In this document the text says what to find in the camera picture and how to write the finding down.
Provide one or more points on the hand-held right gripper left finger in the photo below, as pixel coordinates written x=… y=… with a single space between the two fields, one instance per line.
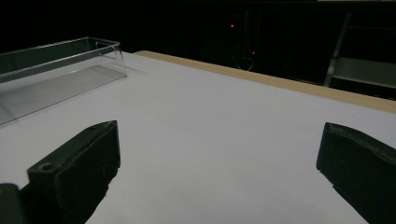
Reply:
x=77 y=168

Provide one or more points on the clear plastic container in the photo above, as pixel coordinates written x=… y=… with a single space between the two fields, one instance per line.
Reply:
x=62 y=90

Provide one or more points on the white metal desk frame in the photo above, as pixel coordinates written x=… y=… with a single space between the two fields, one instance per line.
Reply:
x=364 y=70

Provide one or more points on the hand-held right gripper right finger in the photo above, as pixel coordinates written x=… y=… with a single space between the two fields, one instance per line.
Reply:
x=364 y=174

